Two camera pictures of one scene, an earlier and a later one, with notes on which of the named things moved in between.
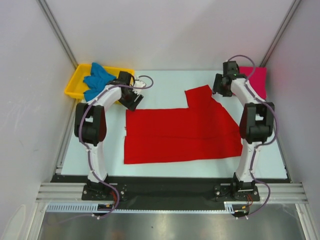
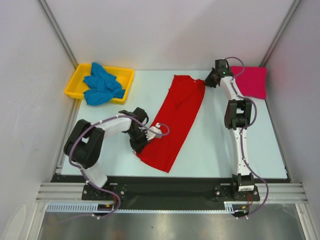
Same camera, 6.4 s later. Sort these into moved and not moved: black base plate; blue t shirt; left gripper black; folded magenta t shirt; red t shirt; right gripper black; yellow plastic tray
Moved: left gripper black; right gripper black; red t shirt
Not moved: black base plate; blue t shirt; folded magenta t shirt; yellow plastic tray
